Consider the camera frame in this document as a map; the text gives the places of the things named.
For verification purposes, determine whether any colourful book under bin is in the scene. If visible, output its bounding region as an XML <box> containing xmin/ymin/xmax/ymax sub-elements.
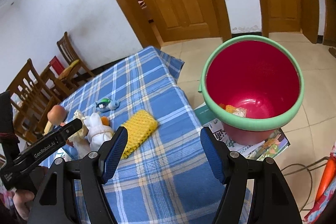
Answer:
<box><xmin>194</xmin><ymin>103</ymin><xmax>290</xmax><ymax>161</ymax></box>

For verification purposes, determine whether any wooden chair near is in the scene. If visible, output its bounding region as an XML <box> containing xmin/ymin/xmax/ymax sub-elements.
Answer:
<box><xmin>7</xmin><ymin>59</ymin><xmax>60</xmax><ymax>144</ymax></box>

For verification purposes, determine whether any wooden chair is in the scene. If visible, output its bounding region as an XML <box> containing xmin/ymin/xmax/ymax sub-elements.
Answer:
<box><xmin>7</xmin><ymin>59</ymin><xmax>60</xmax><ymax>144</ymax></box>
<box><xmin>56</xmin><ymin>32</ymin><xmax>95</xmax><ymax>86</ymax></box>

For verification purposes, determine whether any red green trash bin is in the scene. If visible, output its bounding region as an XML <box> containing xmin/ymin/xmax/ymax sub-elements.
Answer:
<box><xmin>199</xmin><ymin>35</ymin><xmax>305</xmax><ymax>145</ymax></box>

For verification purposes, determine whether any floral cloth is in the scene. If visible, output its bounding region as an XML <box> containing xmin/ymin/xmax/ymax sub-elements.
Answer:
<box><xmin>303</xmin><ymin>144</ymin><xmax>335</xmax><ymax>223</ymax></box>

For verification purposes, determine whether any grey floor cable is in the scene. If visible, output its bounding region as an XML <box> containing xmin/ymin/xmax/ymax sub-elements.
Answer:
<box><xmin>280</xmin><ymin>156</ymin><xmax>330</xmax><ymax>213</ymax></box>

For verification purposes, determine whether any brown egg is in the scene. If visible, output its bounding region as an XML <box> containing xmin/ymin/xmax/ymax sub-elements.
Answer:
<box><xmin>47</xmin><ymin>105</ymin><xmax>67</xmax><ymax>126</ymax></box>

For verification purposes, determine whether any wooden chair far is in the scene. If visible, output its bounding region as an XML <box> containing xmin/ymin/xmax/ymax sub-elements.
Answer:
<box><xmin>56</xmin><ymin>32</ymin><xmax>95</xmax><ymax>86</ymax></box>

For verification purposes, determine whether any red small chair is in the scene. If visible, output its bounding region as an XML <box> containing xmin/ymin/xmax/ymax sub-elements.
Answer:
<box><xmin>49</xmin><ymin>56</ymin><xmax>65</xmax><ymax>75</ymax></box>

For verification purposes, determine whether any blue plaid tablecloth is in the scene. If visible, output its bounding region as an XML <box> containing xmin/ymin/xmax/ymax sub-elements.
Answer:
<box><xmin>62</xmin><ymin>47</ymin><xmax>225</xmax><ymax>223</ymax></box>

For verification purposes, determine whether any green blue toy figure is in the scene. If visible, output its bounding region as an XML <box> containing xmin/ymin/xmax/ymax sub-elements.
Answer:
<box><xmin>96</xmin><ymin>98</ymin><xmax>120</xmax><ymax>113</ymax></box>

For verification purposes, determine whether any yellow foam fruit net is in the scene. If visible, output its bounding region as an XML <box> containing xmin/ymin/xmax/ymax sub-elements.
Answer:
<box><xmin>121</xmin><ymin>110</ymin><xmax>158</xmax><ymax>159</ymax></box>

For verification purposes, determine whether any orange pole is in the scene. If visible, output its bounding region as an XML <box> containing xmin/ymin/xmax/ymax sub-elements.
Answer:
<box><xmin>315</xmin><ymin>156</ymin><xmax>336</xmax><ymax>202</ymax></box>

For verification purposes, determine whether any person's left hand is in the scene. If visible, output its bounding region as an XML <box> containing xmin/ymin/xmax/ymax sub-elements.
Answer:
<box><xmin>13</xmin><ymin>189</ymin><xmax>35</xmax><ymax>221</ymax></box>

